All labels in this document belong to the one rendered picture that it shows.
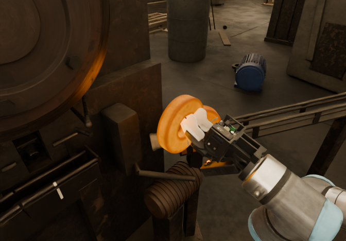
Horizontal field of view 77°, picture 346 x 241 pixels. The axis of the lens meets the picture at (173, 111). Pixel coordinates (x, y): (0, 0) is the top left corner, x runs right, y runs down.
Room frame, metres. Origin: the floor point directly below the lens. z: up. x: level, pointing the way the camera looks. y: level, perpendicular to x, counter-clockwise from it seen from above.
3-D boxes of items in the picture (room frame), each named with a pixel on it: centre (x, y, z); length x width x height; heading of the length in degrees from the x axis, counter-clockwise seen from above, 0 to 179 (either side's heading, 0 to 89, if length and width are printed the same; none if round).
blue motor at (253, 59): (2.31, -0.89, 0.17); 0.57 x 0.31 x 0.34; 158
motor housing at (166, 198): (0.52, 0.00, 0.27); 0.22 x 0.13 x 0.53; 138
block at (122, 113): (0.55, 0.17, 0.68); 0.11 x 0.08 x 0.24; 48
